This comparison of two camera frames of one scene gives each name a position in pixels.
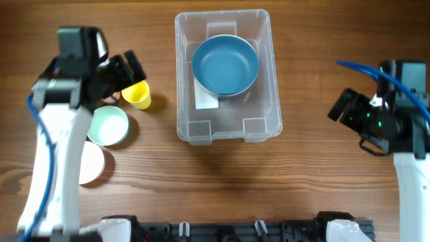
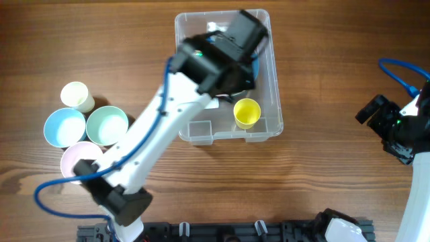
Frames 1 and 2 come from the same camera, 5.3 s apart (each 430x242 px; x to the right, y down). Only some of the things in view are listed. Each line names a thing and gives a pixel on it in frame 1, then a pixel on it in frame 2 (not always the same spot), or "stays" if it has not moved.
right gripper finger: x=341 y=103 → x=370 y=108
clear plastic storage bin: x=254 y=116 stays
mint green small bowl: x=109 y=126 stays
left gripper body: x=116 y=74 → x=245 y=79
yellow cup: x=138 y=95 → x=246 y=112
